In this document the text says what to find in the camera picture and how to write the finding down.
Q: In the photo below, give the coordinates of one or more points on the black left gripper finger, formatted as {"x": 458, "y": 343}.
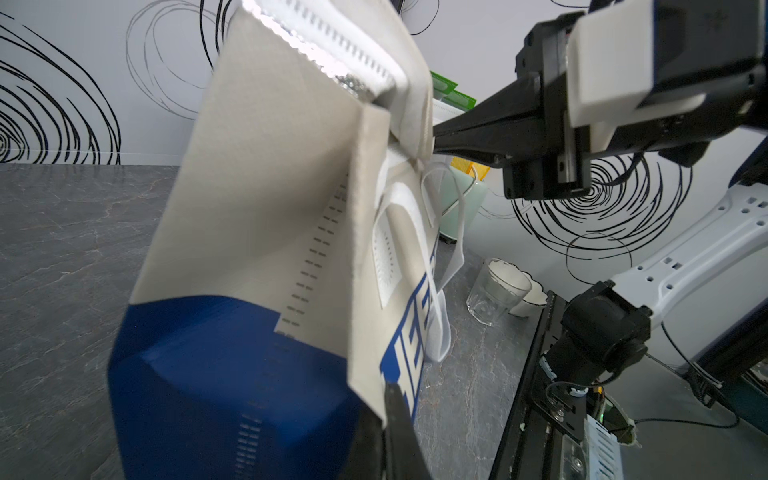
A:
{"x": 403, "y": 458}

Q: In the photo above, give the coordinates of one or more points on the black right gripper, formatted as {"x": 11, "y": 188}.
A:
{"x": 525, "y": 127}

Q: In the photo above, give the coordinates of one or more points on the green white bag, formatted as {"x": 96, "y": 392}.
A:
{"x": 448, "y": 101}

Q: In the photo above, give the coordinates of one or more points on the blue beige bag first row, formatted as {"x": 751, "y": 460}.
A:
{"x": 292, "y": 273}

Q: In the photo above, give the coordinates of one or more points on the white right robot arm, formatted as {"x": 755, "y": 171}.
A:
{"x": 607, "y": 327}

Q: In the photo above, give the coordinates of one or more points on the white scalloped plate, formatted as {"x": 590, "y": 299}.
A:
{"x": 533, "y": 302}

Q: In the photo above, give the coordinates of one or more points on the clear wine glass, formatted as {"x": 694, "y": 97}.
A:
{"x": 498, "y": 288}

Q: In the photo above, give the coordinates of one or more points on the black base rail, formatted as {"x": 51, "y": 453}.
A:
{"x": 531, "y": 445}

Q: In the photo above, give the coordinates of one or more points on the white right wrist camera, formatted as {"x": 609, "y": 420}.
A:
{"x": 635, "y": 60}

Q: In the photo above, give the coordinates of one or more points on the grey slotted cable duct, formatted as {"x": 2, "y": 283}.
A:
{"x": 602, "y": 452}

